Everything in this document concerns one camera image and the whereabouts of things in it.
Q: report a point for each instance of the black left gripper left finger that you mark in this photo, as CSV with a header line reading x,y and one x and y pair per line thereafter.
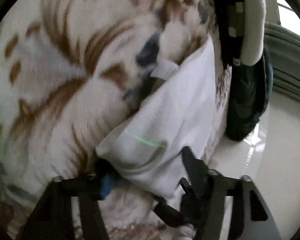
x,y
52,216

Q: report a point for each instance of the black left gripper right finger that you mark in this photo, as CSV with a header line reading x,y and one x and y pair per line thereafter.
x,y
203,203

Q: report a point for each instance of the white t-shirt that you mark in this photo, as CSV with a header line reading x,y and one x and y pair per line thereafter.
x,y
145,149

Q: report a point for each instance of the white headboard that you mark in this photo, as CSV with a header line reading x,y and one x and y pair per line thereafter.
x,y
270,155

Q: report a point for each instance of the dark green blanket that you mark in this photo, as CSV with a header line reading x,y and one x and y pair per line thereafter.
x,y
250,91

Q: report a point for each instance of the floral bedspread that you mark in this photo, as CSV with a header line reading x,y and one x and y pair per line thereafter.
x,y
71,71

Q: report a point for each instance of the right green curtain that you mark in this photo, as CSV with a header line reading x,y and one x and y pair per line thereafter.
x,y
283,46

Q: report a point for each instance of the folded black garment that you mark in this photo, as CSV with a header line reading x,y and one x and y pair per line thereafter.
x,y
230,16

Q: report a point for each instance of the folded white fleece garment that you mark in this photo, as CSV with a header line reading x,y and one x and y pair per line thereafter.
x,y
253,36

